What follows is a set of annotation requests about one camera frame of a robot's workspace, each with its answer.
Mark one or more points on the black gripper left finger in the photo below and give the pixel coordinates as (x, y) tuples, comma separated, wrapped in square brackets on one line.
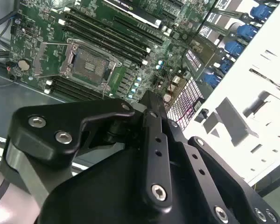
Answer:
[(49, 130)]

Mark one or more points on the metal socket cover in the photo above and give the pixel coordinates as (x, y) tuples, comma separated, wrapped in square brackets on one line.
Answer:
[(66, 63)]

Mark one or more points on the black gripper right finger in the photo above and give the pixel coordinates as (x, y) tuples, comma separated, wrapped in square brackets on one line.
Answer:
[(212, 177)]

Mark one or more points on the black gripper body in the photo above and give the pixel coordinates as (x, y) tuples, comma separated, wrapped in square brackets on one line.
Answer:
[(107, 186)]

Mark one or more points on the thin metal locking lever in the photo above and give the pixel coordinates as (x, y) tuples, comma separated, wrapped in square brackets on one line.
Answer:
[(103, 93)]

